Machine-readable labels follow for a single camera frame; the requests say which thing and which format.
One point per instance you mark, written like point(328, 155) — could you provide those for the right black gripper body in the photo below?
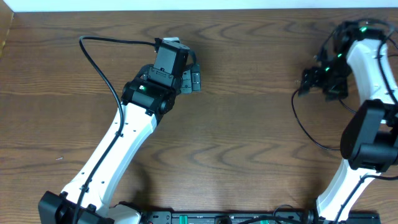
point(332, 79)

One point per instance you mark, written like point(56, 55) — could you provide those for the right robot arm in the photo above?
point(368, 144)

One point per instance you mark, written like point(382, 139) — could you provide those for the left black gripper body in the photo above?
point(193, 80)

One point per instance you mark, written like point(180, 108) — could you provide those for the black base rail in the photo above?
point(282, 214)

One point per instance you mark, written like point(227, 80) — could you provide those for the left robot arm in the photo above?
point(144, 101)

